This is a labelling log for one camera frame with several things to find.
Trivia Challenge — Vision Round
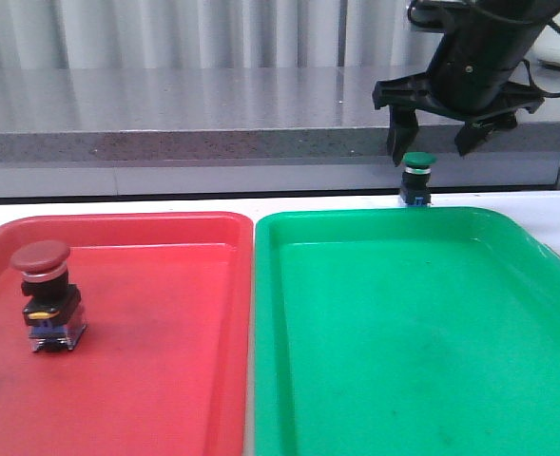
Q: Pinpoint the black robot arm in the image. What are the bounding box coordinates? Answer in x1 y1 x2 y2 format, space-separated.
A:
372 0 560 163

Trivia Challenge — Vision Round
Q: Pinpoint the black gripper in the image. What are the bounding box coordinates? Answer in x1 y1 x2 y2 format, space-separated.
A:
372 72 545 166

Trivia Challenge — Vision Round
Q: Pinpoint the green plastic tray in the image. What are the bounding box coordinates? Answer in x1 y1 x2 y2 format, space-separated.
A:
255 207 560 455

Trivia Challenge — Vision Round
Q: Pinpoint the grey stone counter ledge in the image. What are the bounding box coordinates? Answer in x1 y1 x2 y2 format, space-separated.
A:
0 66 560 199

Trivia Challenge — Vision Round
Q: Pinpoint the red mushroom push button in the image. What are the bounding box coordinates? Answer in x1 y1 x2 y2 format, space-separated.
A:
10 239 87 352

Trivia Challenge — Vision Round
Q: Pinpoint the white container on counter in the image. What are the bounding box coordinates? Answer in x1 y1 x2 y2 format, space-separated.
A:
532 18 560 67

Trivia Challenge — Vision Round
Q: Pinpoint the red plastic tray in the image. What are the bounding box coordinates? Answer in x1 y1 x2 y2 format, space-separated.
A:
0 212 253 455

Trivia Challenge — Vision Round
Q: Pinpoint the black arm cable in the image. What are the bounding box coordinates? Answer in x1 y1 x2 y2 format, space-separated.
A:
406 0 560 100

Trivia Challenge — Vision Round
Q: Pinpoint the green mushroom push button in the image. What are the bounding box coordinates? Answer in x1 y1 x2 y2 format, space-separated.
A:
399 152 436 207

